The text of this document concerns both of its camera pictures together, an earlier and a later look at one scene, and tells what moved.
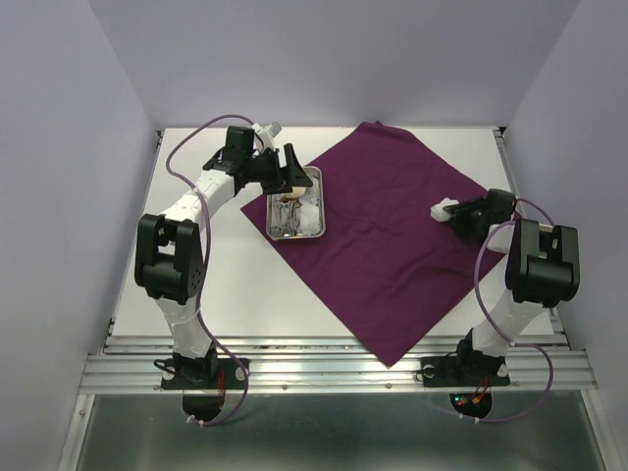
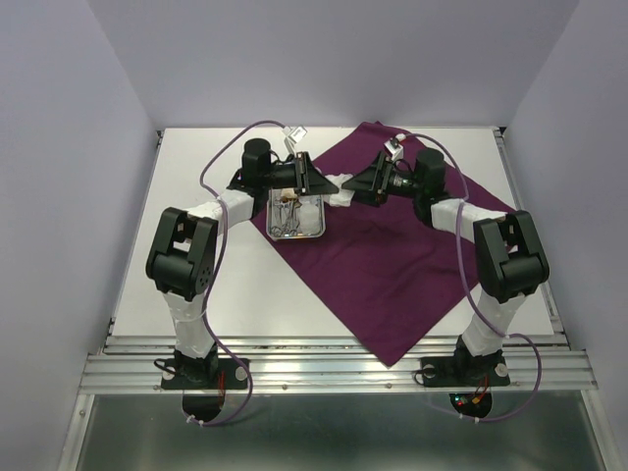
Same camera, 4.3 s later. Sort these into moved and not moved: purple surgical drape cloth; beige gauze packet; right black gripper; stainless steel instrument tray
Moved: right black gripper
Not moved: beige gauze packet; purple surgical drape cloth; stainless steel instrument tray
